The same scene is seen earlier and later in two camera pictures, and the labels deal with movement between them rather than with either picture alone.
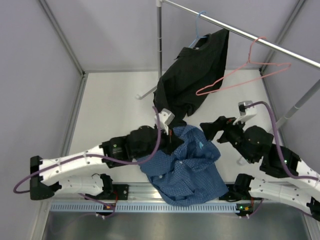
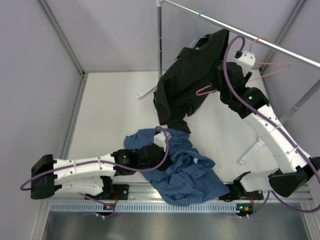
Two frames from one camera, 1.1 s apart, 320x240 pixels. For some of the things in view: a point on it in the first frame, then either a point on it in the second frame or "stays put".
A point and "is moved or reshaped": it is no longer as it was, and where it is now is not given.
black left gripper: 172,141 → 168,162
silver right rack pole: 315,87 stays put
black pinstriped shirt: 193,75 stays put
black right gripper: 210,129 → 247,76
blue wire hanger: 197,36 stays put
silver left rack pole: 159,5 stays put
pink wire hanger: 289,65 stays put
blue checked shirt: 188,174 is moved or reshaped
